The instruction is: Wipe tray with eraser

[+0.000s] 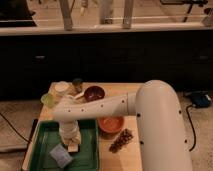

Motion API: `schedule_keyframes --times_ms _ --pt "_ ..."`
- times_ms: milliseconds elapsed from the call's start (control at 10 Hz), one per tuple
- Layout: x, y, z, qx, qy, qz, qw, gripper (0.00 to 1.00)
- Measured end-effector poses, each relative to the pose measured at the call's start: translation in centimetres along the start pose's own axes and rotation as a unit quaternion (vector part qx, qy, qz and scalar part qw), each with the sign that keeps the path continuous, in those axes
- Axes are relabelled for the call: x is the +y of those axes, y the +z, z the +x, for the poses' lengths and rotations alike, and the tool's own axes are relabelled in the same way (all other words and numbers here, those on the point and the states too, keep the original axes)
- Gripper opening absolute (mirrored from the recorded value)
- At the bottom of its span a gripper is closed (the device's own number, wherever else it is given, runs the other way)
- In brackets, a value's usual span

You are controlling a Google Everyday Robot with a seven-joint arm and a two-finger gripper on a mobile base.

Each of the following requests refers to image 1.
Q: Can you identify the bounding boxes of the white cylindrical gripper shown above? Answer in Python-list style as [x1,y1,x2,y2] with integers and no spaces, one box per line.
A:
[59,121,81,153]

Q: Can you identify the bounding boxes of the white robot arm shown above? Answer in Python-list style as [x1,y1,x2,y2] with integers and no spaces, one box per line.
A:
[52,80,193,171]

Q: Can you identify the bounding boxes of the green plastic tray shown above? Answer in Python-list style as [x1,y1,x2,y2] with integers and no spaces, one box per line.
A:
[28,120,99,171]

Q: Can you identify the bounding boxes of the orange bowl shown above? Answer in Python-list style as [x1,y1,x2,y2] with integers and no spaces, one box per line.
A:
[97,117,124,134]

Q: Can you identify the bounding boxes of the white spoon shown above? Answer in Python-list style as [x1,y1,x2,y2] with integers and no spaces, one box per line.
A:
[66,92,84,100]

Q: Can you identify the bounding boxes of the green cup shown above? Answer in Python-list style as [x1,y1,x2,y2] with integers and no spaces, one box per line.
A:
[41,93,55,108]

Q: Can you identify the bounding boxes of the dark maroon bowl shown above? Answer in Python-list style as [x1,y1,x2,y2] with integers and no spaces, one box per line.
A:
[84,86,105,102]

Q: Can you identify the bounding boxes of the white cup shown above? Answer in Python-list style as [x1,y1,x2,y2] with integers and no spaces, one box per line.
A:
[54,81,69,96]

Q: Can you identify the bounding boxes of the dark small jar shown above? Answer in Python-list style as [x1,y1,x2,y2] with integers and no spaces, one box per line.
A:
[72,78,83,93]

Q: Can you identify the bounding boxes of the dark cabinet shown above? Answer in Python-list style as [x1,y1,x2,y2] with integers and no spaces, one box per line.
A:
[0,30,213,100]

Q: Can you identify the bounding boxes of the black blue device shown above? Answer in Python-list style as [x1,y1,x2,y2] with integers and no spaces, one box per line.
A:
[190,92,211,108]

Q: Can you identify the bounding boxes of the black cable left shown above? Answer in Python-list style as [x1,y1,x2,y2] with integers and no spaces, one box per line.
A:
[0,112,32,144]

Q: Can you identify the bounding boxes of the black cable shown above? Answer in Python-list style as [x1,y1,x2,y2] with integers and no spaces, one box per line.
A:
[185,104,198,152]
[0,112,32,144]

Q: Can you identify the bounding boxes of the black cable right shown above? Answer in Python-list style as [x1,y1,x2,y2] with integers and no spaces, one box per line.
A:
[185,104,198,152]

